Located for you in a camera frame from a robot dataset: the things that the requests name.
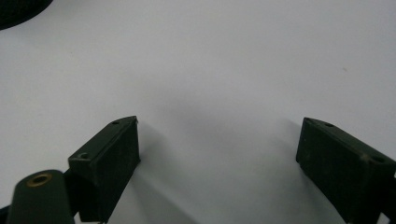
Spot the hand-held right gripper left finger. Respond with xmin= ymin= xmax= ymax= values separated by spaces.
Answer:
xmin=67 ymin=115 xmax=141 ymax=224

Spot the dark cloth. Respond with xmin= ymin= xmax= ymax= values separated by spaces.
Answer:
xmin=0 ymin=0 xmax=54 ymax=32

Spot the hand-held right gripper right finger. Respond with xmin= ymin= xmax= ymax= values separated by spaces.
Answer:
xmin=295 ymin=117 xmax=396 ymax=224

